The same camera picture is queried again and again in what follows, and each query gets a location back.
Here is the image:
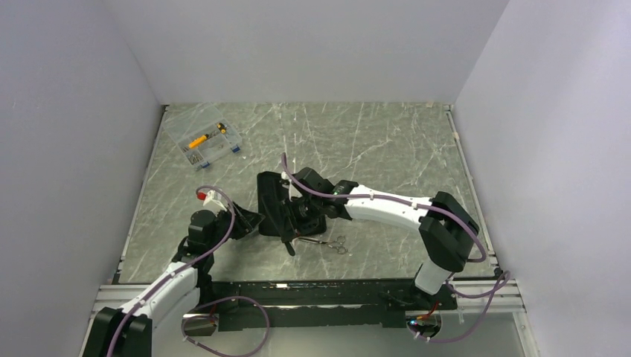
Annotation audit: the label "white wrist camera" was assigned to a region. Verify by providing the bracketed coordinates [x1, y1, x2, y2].
[196, 189, 226, 210]
[281, 171, 292, 183]

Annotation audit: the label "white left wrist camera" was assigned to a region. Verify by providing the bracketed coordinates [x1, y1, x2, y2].
[196, 189, 226, 210]

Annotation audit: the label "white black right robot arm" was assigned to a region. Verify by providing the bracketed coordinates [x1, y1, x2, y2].
[281, 168, 483, 309]

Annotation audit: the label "clear plastic organizer box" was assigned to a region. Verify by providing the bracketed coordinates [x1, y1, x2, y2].
[161, 103, 243, 170]

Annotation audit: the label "small black yellow tool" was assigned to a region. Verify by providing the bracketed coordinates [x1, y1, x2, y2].
[216, 122, 228, 134]

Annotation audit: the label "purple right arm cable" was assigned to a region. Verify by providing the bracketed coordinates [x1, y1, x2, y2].
[280, 152, 511, 344]

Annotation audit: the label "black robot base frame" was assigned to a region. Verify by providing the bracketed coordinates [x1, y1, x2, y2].
[185, 278, 458, 336]

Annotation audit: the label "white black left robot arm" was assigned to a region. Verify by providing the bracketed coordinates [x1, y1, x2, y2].
[82, 204, 265, 356]

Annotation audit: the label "silver thinning scissors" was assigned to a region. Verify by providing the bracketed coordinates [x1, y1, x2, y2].
[298, 236, 348, 254]

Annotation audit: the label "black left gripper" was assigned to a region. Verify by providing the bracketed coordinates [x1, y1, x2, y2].
[207, 200, 265, 252]

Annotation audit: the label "black zippered tool case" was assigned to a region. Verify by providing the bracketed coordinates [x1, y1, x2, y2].
[256, 171, 327, 242]

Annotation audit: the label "yellow handled screwdriver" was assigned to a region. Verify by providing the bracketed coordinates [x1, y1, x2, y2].
[188, 134, 210, 149]

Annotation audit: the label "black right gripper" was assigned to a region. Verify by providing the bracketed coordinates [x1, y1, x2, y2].
[282, 195, 324, 242]

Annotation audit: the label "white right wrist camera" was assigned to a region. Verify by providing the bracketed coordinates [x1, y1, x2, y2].
[281, 171, 292, 183]

